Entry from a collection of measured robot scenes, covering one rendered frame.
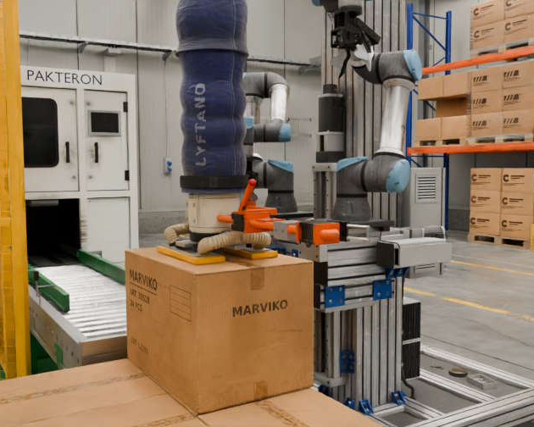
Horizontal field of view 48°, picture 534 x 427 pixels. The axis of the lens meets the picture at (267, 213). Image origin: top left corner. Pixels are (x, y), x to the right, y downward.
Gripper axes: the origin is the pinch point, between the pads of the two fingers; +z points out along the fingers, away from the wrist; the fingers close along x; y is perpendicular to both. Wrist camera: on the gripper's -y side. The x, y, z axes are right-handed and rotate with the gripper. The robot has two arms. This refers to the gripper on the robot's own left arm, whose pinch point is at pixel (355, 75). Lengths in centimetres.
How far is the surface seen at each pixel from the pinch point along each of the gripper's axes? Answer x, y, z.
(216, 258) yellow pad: -13, 43, 56
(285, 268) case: -1, 26, 59
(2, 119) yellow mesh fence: -191, 79, 3
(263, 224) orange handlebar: 8, 39, 45
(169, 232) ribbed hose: -43, 46, 51
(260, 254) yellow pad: -13, 27, 56
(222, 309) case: -1, 47, 69
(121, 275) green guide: -198, 15, 92
